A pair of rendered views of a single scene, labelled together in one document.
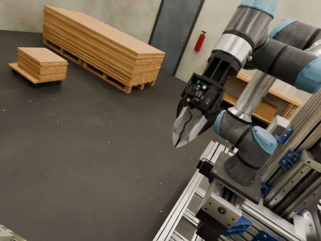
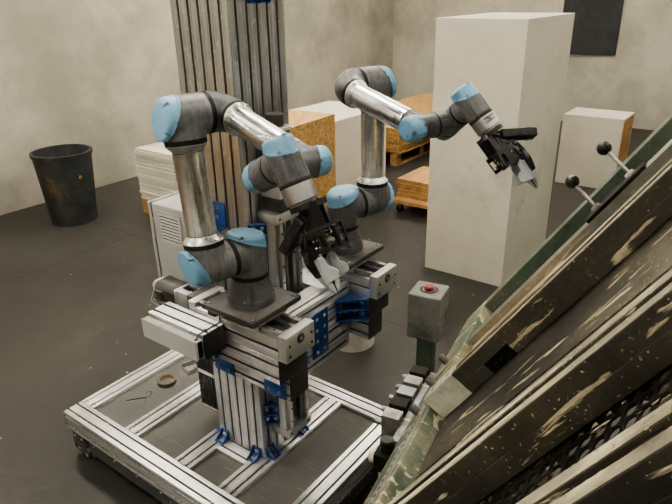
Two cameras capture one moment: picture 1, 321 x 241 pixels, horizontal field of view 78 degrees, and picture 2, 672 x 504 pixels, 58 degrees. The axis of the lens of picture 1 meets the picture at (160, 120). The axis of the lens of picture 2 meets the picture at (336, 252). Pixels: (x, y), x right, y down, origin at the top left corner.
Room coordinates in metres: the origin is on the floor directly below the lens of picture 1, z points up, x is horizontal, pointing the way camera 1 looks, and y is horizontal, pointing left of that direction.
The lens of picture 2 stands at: (0.01, 1.08, 1.93)
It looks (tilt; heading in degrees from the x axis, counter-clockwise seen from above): 24 degrees down; 288
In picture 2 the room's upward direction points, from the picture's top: 1 degrees counter-clockwise
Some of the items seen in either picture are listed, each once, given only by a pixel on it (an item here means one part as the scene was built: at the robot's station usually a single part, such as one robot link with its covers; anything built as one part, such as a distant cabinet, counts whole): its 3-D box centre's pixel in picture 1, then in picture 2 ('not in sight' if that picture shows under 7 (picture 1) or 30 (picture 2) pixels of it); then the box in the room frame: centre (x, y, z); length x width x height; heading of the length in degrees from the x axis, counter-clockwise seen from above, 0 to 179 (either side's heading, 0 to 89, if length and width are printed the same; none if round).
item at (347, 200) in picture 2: not in sight; (344, 205); (0.62, -0.91, 1.20); 0.13 x 0.12 x 0.14; 53
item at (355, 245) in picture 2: not in sight; (343, 235); (0.62, -0.90, 1.09); 0.15 x 0.15 x 0.10
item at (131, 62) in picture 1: (102, 48); not in sight; (4.27, 1.77, 0.39); 2.46 x 1.04 x 0.78; 71
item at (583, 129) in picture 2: not in sight; (593, 147); (-0.67, -5.64, 0.36); 0.58 x 0.45 x 0.72; 161
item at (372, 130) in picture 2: not in sight; (371, 143); (0.54, -1.01, 1.41); 0.15 x 0.12 x 0.55; 53
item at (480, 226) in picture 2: not in sight; (496, 145); (0.21, -3.35, 0.88); 0.90 x 0.60 x 1.75; 71
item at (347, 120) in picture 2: not in sight; (325, 165); (1.71, -3.91, 0.48); 1.00 x 0.64 x 0.95; 71
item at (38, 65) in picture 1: (38, 66); not in sight; (2.66, 2.00, 0.20); 0.61 x 0.51 x 0.40; 71
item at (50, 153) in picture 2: not in sight; (68, 185); (3.96, -3.20, 0.33); 0.52 x 0.52 x 0.65
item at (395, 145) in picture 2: not in sight; (413, 124); (1.51, -7.01, 0.22); 2.46 x 1.04 x 0.44; 71
